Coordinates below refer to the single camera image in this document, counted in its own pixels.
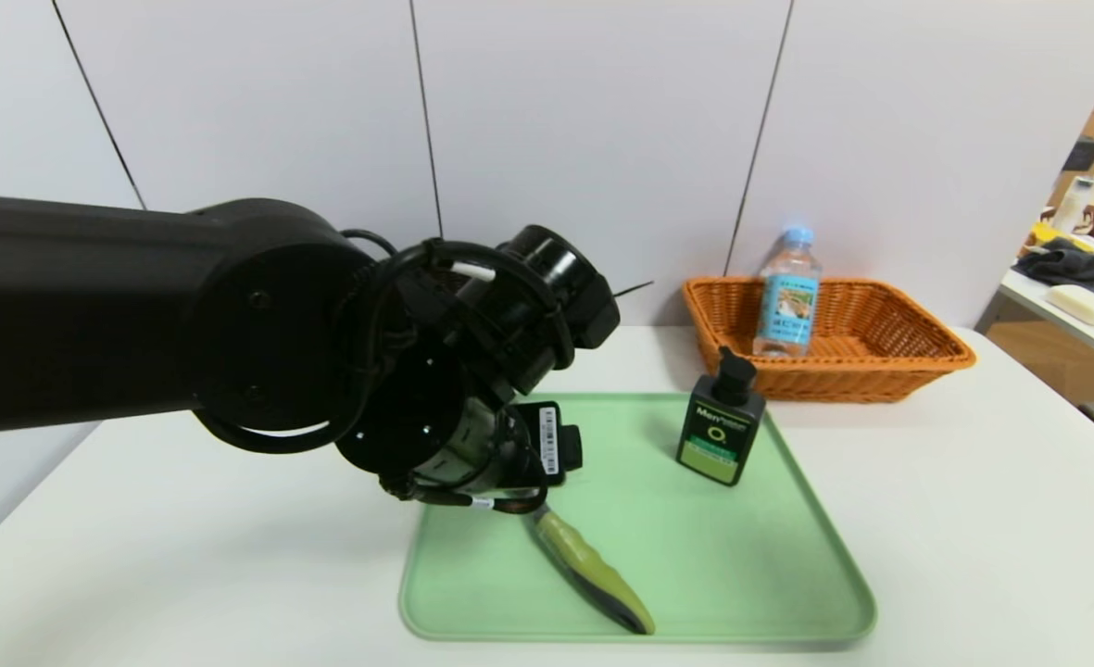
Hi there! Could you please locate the light green plastic tray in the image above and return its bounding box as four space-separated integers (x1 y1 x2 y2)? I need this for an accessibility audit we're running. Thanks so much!
399 393 877 645

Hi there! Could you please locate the black pump bottle green label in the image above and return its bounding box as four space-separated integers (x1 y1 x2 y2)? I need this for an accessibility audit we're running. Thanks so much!
675 347 766 487

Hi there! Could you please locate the clear water bottle blue cap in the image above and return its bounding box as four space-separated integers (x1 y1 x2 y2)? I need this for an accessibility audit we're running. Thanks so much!
753 226 824 359

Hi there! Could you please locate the orange wicker basket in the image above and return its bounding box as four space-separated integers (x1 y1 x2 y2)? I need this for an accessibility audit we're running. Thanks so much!
683 276 978 404

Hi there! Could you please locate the thin black left wrist cable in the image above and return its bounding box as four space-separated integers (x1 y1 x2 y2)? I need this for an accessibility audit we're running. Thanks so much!
338 227 575 517

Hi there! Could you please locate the white soap block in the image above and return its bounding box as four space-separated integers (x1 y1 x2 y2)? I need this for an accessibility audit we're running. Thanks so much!
1043 284 1094 328

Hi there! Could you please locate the white plastic bottle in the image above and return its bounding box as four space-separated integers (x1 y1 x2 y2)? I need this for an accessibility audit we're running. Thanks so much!
1050 176 1092 237

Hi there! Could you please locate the dark grey cloth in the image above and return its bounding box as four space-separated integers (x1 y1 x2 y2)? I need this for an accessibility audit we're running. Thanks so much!
1012 239 1094 314

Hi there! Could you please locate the grey brush with green handle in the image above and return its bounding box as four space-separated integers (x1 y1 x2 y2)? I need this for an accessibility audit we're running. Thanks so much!
530 506 657 636

